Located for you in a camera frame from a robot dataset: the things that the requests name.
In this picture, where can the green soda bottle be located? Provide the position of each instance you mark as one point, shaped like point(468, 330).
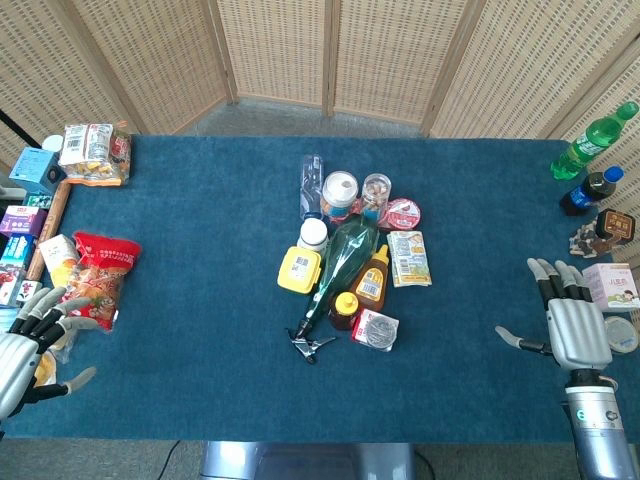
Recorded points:
point(592, 142)

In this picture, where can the red snack bag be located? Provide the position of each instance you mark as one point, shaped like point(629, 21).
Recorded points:
point(100, 282)

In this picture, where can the white round cap container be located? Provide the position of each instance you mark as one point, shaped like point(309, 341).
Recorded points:
point(53, 143)

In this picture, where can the white lidded snack jar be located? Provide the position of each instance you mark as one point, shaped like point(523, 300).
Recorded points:
point(340, 196)

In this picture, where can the red cherry printed box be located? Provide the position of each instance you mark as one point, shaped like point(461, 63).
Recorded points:
point(11, 285)

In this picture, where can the short yellow capped honey bottle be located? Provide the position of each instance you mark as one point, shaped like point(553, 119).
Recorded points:
point(344, 310)

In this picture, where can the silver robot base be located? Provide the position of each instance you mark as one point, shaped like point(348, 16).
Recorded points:
point(310, 460)

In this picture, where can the red wrapped snack pack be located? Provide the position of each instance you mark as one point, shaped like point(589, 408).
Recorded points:
point(120, 152)

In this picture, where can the red round jelly cup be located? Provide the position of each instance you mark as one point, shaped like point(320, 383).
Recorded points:
point(405, 213)

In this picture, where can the bag of dark pebbles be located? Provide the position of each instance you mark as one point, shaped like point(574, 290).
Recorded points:
point(582, 242)

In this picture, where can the green printed snack packet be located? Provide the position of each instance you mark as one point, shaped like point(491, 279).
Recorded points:
point(409, 258)

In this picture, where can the yellow lidded plastic box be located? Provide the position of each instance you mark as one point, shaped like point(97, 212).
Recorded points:
point(299, 269)

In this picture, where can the blue white toothpaste box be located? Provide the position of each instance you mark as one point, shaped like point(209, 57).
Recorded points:
point(15, 252)

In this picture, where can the clear bag of candies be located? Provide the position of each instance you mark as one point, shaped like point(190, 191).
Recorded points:
point(85, 150)

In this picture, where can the clear jar with nuts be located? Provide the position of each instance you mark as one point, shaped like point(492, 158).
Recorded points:
point(376, 196)

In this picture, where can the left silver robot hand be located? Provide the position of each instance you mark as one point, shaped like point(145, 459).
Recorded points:
point(12, 355)

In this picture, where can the clear empty plastic bottle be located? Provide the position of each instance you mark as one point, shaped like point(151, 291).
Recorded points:
point(311, 185)

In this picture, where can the dark cola bottle blue cap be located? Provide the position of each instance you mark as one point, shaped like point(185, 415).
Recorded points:
point(590, 192)

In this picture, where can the pink milk carton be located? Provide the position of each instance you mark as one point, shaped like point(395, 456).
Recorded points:
point(612, 290)

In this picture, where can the wooden stick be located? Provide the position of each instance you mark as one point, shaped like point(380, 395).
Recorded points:
point(50, 225)

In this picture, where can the woven bamboo folding screen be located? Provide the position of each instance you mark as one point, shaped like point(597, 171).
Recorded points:
point(320, 55)

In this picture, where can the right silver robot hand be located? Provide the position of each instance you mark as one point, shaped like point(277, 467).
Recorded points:
point(575, 330)

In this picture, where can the brown chocolate pack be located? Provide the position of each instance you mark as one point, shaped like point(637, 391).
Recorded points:
point(617, 227)

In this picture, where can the round white lidded tin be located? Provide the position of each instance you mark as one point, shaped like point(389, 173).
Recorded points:
point(621, 334)

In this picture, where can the white capped pill bottle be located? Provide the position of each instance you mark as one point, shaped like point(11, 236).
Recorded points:
point(313, 236)

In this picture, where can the green glass spray bottle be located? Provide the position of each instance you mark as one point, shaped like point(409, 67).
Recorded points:
point(340, 267)

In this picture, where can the blue felt table mat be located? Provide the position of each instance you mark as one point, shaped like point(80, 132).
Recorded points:
point(320, 320)

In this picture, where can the steel scrubber packet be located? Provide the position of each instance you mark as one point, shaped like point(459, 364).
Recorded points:
point(375, 329)

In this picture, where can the purple box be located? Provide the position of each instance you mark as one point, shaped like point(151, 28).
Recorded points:
point(22, 220)

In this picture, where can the light blue box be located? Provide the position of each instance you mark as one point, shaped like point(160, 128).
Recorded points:
point(35, 170)

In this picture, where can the white orange carton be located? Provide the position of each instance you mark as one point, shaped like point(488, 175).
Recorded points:
point(59, 257)

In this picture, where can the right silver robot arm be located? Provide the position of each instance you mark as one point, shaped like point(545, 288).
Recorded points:
point(597, 425)

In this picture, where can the green patterned small box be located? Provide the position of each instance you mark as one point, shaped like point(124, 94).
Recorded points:
point(38, 201)

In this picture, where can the tall amber honey bottle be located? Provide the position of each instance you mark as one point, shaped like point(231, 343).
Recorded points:
point(371, 282)

